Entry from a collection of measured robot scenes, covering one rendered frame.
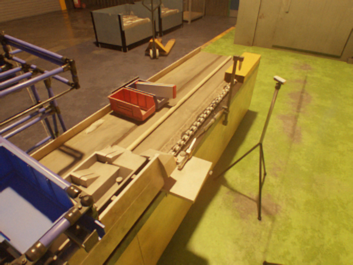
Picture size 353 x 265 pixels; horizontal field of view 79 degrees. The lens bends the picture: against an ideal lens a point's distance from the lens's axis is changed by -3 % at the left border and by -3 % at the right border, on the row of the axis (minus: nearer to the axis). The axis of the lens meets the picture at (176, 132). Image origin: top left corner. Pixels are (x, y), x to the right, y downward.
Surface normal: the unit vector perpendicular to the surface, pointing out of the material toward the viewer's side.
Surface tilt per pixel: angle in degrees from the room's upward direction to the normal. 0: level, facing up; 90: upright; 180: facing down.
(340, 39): 90
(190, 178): 0
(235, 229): 0
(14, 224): 6
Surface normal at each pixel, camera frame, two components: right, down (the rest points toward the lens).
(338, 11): -0.50, 0.54
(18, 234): 0.09, -0.75
